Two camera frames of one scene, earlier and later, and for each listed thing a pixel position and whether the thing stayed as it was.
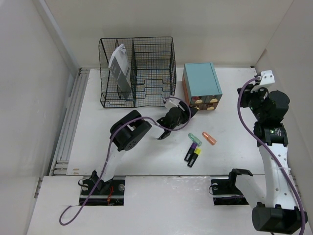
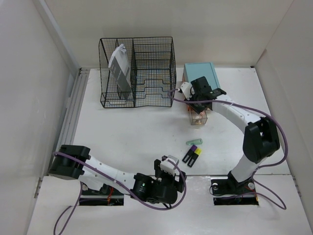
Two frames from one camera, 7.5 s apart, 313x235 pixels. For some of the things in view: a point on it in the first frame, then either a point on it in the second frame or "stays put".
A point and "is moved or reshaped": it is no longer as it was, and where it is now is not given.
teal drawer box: x=201 y=86 is moved or reshaped
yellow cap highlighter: x=197 y=152 stays put
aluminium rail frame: x=60 y=164 stays put
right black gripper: x=245 y=93 -> x=198 y=109
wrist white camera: x=267 y=78 -> x=187 y=90
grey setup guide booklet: x=120 y=65 stays put
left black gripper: x=186 y=114 -> x=177 y=184
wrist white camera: x=171 y=103 -> x=167 y=166
